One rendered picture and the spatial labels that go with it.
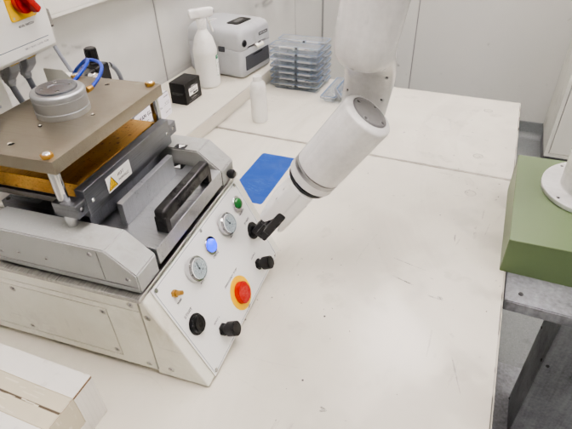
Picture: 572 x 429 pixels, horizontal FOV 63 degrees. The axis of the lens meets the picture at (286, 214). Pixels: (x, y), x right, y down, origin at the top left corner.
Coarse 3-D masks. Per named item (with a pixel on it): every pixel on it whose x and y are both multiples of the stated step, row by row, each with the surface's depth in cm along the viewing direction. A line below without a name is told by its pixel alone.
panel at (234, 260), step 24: (240, 192) 90; (216, 216) 82; (240, 216) 88; (192, 240) 76; (216, 240) 81; (240, 240) 87; (216, 264) 80; (240, 264) 86; (168, 288) 69; (192, 288) 74; (216, 288) 79; (168, 312) 68; (192, 312) 73; (216, 312) 77; (240, 312) 83; (192, 336) 72; (216, 336) 76; (216, 360) 75
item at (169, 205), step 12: (192, 168) 77; (204, 168) 77; (180, 180) 74; (192, 180) 74; (204, 180) 80; (180, 192) 71; (192, 192) 75; (168, 204) 68; (180, 204) 71; (156, 216) 68; (168, 216) 68; (168, 228) 69
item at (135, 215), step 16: (160, 176) 78; (176, 176) 82; (128, 192) 71; (144, 192) 74; (160, 192) 78; (208, 192) 80; (128, 208) 70; (144, 208) 75; (192, 208) 75; (112, 224) 72; (128, 224) 71; (144, 224) 71; (176, 224) 71; (144, 240) 68; (160, 240) 68; (176, 240) 72; (160, 256) 68
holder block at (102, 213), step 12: (132, 180) 78; (120, 192) 75; (12, 204) 73; (24, 204) 72; (36, 204) 72; (48, 204) 72; (108, 204) 73; (60, 216) 71; (84, 216) 69; (96, 216) 70; (108, 216) 73
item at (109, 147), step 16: (128, 128) 79; (144, 128) 79; (112, 144) 74; (128, 144) 74; (80, 160) 71; (96, 160) 70; (0, 176) 69; (16, 176) 68; (32, 176) 67; (64, 176) 67; (80, 176) 67; (16, 192) 70; (32, 192) 69; (48, 192) 68
